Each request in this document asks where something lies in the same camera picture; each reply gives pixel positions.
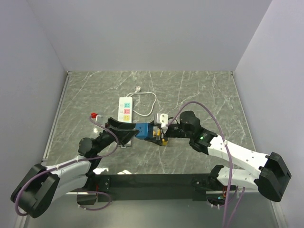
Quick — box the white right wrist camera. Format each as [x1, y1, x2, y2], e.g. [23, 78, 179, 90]
[154, 113, 169, 130]

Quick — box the blue cube socket adapter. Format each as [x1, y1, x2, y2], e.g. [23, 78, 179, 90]
[135, 123, 153, 140]

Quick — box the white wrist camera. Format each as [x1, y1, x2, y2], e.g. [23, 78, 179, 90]
[154, 113, 169, 130]
[89, 113, 105, 126]

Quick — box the yellow cube socket adapter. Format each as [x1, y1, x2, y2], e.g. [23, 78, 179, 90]
[153, 128, 168, 146]

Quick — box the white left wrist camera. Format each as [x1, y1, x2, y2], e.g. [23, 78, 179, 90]
[89, 113, 105, 126]

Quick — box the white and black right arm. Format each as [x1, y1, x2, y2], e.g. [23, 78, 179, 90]
[144, 111, 292, 202]

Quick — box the white power strip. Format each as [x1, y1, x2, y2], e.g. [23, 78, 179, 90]
[117, 96, 133, 149]

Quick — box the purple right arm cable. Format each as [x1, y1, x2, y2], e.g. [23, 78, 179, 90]
[166, 101, 247, 228]

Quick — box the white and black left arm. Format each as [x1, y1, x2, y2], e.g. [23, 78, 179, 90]
[10, 118, 139, 218]

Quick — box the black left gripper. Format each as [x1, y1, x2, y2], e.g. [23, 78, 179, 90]
[95, 117, 140, 154]

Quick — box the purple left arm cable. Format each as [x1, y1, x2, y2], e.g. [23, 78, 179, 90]
[14, 116, 119, 217]

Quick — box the aluminium frame rail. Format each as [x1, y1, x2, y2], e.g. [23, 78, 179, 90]
[14, 71, 72, 228]

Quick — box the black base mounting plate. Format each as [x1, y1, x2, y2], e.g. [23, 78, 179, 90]
[76, 173, 236, 206]

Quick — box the white power strip cable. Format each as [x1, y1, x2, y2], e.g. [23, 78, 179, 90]
[125, 86, 157, 117]

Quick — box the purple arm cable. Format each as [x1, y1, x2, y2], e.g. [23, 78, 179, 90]
[14, 116, 119, 217]
[166, 101, 247, 228]

